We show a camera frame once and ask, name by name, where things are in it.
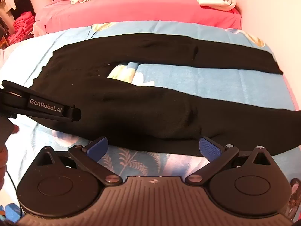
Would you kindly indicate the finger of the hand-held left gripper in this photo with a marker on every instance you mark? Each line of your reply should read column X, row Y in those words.
column 75, row 114

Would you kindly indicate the person's left hand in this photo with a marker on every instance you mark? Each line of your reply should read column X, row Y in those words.
column 14, row 129

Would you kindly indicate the blue floral bed sheet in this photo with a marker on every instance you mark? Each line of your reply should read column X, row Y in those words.
column 211, row 82

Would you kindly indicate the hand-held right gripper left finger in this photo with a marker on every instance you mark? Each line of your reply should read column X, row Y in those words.
column 98, row 147

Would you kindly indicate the dark hanging clothes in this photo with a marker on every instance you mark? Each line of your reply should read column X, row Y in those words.
column 11, row 0

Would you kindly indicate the stack of red clothes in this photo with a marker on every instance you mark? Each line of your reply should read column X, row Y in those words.
column 22, row 26

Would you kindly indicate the red bed sheet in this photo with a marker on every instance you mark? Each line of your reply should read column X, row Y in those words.
column 141, row 11

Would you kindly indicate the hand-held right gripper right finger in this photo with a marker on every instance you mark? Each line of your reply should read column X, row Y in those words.
column 208, row 147

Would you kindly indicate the black pants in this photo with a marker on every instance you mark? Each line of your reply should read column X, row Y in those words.
column 145, row 108

